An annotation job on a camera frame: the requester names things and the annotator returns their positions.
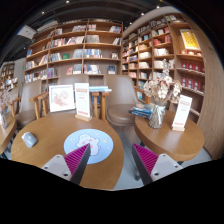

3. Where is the white sign on wooden stand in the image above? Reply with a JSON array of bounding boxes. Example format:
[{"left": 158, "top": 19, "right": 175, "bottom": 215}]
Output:
[{"left": 75, "top": 83, "right": 92, "bottom": 121}]

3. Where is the round wooden table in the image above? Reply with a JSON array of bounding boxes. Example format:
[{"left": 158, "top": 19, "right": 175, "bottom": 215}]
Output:
[
  {"left": 134, "top": 111, "right": 204, "bottom": 161},
  {"left": 11, "top": 113, "right": 124, "bottom": 190}
]

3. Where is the right white sign on stand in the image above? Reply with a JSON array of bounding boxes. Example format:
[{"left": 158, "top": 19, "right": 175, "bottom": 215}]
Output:
[{"left": 172, "top": 95, "right": 192, "bottom": 131}]

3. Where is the wooden bookshelf right wall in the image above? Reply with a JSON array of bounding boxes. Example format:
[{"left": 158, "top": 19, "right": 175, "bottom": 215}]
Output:
[{"left": 122, "top": 13, "right": 205, "bottom": 123}]

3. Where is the brown padded chair left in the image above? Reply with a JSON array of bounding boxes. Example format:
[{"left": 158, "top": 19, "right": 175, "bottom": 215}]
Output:
[{"left": 9, "top": 80, "right": 42, "bottom": 129}]

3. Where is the round blue cartoon mouse pad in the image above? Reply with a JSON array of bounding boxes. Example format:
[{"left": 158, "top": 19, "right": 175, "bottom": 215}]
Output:
[{"left": 64, "top": 129, "right": 114, "bottom": 164}]

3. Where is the brown padded chair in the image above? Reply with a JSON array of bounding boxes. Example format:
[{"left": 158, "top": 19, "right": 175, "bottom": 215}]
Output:
[
  {"left": 104, "top": 75, "right": 138, "bottom": 126},
  {"left": 9, "top": 80, "right": 42, "bottom": 129}
]

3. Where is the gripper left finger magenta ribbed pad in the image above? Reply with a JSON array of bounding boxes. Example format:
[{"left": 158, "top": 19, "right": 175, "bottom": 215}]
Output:
[{"left": 41, "top": 143, "right": 92, "bottom": 186}]

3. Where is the silver vase with dried flowers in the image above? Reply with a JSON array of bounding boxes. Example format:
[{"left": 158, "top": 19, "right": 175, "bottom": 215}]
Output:
[{"left": 144, "top": 60, "right": 182, "bottom": 129}]

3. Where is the grey computer mouse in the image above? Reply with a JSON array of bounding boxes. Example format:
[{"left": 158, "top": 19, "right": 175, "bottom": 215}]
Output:
[{"left": 22, "top": 132, "right": 37, "bottom": 148}]

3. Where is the left edge wooden table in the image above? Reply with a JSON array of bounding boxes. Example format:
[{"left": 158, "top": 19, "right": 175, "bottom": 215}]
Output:
[{"left": 0, "top": 113, "right": 17, "bottom": 155}]

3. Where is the right round wooden table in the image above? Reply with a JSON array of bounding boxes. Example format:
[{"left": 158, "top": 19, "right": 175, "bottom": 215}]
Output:
[{"left": 134, "top": 111, "right": 204, "bottom": 161}]

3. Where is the white ceiling air unit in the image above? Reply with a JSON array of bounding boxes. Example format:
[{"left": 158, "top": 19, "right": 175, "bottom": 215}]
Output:
[{"left": 18, "top": 25, "right": 36, "bottom": 39}]

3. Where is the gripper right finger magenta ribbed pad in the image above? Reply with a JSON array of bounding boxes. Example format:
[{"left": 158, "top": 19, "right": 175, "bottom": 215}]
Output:
[{"left": 131, "top": 143, "right": 184, "bottom": 186}]

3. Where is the stack of books on table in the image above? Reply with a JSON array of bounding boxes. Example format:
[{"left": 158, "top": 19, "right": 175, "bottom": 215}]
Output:
[{"left": 129, "top": 106, "right": 152, "bottom": 119}]

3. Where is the white framed pink picture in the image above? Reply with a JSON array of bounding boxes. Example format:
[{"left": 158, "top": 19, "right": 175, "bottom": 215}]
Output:
[{"left": 49, "top": 85, "right": 75, "bottom": 112}]

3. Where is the yellow poster on shelf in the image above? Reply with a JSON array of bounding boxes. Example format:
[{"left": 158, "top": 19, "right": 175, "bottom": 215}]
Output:
[{"left": 180, "top": 29, "right": 200, "bottom": 50}]

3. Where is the brown padded chair centre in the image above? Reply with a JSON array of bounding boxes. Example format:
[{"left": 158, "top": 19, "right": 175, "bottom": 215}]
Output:
[{"left": 104, "top": 75, "right": 138, "bottom": 126}]

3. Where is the wooden bookshelf wall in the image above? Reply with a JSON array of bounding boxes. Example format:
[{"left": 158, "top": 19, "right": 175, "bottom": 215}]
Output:
[
  {"left": 24, "top": 18, "right": 123, "bottom": 86},
  {"left": 122, "top": 13, "right": 205, "bottom": 123}
]

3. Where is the wooden bookshelf back wall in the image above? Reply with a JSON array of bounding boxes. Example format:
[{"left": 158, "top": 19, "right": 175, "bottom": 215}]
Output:
[{"left": 24, "top": 18, "right": 123, "bottom": 86}]

